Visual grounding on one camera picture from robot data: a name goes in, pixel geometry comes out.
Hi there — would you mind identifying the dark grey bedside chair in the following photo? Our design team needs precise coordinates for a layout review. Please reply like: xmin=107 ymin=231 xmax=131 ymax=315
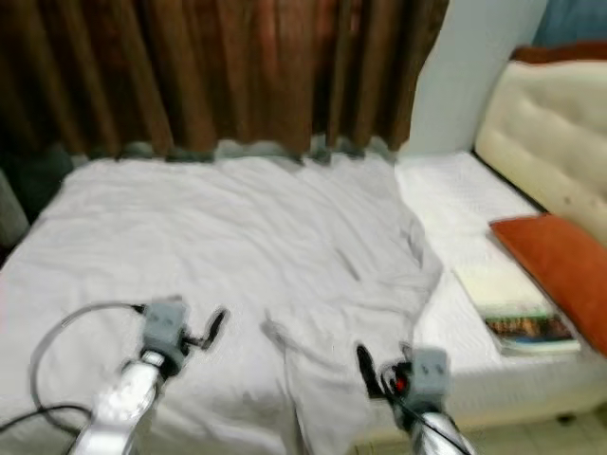
xmin=0 ymin=145 xmax=79 ymax=268

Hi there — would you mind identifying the cream bed base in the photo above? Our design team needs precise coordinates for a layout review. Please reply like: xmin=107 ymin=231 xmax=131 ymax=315
xmin=351 ymin=379 xmax=607 ymax=448

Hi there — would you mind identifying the white textured mattress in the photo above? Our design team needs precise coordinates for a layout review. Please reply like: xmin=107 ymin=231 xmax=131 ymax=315
xmin=351 ymin=150 xmax=607 ymax=446

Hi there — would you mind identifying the white book colourful cover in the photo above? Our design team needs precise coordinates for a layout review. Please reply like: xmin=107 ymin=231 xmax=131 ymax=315
xmin=451 ymin=263 xmax=582 ymax=355

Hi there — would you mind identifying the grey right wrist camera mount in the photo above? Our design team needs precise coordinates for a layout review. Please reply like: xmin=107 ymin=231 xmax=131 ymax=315
xmin=402 ymin=347 xmax=451 ymax=403

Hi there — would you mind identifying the cream padded wood-framed headboard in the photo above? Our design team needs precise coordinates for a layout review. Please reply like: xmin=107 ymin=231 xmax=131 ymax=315
xmin=473 ymin=42 xmax=607 ymax=225

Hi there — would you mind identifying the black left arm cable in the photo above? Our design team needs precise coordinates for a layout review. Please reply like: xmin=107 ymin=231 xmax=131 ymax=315
xmin=0 ymin=300 xmax=153 ymax=437

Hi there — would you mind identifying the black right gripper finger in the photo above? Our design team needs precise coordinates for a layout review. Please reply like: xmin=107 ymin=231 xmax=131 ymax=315
xmin=355 ymin=343 xmax=387 ymax=396

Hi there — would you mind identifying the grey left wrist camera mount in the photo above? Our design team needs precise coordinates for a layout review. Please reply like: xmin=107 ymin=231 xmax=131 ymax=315
xmin=141 ymin=300 xmax=190 ymax=354

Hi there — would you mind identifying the orange pillow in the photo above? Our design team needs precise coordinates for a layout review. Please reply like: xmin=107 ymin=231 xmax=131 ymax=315
xmin=487 ymin=212 xmax=607 ymax=330

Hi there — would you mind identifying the brown curtain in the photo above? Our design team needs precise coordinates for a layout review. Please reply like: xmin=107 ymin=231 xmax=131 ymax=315
xmin=0 ymin=0 xmax=451 ymax=160

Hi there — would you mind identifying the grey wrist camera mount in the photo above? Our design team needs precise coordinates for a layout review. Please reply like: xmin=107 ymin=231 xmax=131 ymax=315
xmin=141 ymin=300 xmax=190 ymax=354
xmin=402 ymin=347 xmax=451 ymax=403

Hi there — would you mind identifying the white blanket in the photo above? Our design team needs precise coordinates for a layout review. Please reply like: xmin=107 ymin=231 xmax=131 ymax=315
xmin=0 ymin=140 xmax=446 ymax=455

